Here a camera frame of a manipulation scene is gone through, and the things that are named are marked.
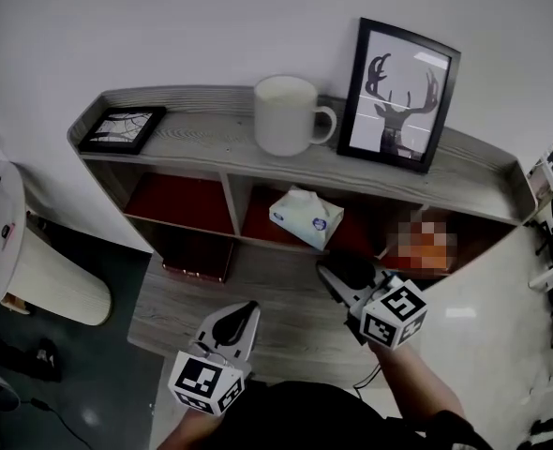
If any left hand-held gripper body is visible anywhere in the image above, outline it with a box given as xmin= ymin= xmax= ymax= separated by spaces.
xmin=167 ymin=341 xmax=254 ymax=417

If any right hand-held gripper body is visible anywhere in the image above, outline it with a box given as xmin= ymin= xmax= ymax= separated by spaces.
xmin=345 ymin=271 xmax=429 ymax=350

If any orange tissues pack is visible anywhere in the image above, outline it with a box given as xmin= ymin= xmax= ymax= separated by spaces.
xmin=383 ymin=209 xmax=459 ymax=279

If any white tissues pack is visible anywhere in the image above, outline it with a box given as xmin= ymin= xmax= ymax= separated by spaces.
xmin=268 ymin=185 xmax=346 ymax=252

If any grey wooden desk with hutch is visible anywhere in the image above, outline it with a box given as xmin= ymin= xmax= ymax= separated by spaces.
xmin=66 ymin=84 xmax=539 ymax=281

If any person's right forearm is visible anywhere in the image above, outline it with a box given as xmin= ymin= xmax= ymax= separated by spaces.
xmin=367 ymin=339 xmax=468 ymax=421

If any person's left forearm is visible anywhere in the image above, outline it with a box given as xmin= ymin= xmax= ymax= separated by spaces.
xmin=157 ymin=408 xmax=226 ymax=450

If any dark red book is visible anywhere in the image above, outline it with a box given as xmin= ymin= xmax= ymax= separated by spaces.
xmin=160 ymin=238 xmax=235 ymax=285

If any person's black clothing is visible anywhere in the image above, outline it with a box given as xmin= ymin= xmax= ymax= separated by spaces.
xmin=201 ymin=380 xmax=493 ymax=450

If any white round vanity table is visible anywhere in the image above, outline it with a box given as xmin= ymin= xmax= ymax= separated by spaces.
xmin=0 ymin=157 xmax=114 ymax=328

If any white mug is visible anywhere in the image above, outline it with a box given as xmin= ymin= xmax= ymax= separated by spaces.
xmin=252 ymin=74 xmax=338 ymax=158

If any black framed deer picture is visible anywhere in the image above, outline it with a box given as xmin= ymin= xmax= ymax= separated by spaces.
xmin=336 ymin=16 xmax=462 ymax=174

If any small pink black item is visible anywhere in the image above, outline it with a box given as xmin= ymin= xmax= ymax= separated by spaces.
xmin=0 ymin=221 xmax=18 ymax=252

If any small black picture frame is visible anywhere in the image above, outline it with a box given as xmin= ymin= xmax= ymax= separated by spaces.
xmin=77 ymin=105 xmax=168 ymax=156

